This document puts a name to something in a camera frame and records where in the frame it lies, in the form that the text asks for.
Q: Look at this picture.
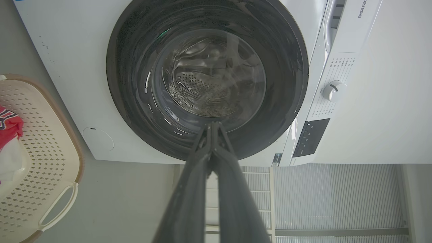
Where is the round black washing machine door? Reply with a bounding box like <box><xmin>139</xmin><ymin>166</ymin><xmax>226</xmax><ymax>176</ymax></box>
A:
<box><xmin>106</xmin><ymin>0</ymin><xmax>309</xmax><ymax>161</ymax></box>

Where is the white plastic control dial knob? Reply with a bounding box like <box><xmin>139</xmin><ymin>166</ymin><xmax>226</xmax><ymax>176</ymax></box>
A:
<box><xmin>322</xmin><ymin>80</ymin><xmax>347</xmax><ymax>103</ymax></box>

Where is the beige perforated laundry basket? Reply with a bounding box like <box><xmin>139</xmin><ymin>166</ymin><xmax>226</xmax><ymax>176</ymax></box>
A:
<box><xmin>0</xmin><ymin>74</ymin><xmax>84</xmax><ymax>243</ymax></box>

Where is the red printed garment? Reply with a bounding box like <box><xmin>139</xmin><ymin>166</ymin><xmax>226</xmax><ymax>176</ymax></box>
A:
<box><xmin>0</xmin><ymin>106</ymin><xmax>24</xmax><ymax>151</ymax></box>

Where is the white detergent drawer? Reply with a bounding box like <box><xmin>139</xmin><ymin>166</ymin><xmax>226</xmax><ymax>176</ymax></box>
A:
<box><xmin>323</xmin><ymin>0</ymin><xmax>383</xmax><ymax>54</ymax></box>

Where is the white front-load washing machine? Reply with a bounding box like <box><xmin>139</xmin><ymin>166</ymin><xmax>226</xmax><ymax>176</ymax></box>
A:
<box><xmin>12</xmin><ymin>0</ymin><xmax>432</xmax><ymax>167</ymax></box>

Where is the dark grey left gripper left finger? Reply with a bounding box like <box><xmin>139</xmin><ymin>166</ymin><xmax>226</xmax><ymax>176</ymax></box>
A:
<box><xmin>152</xmin><ymin>122</ymin><xmax>213</xmax><ymax>243</ymax></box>

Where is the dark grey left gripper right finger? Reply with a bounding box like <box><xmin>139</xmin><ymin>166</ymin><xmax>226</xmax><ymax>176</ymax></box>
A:
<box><xmin>212</xmin><ymin>121</ymin><xmax>272</xmax><ymax>243</ymax></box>

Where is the white cloth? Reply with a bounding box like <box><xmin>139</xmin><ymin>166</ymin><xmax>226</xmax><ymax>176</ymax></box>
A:
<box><xmin>0</xmin><ymin>136</ymin><xmax>30</xmax><ymax>193</ymax></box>

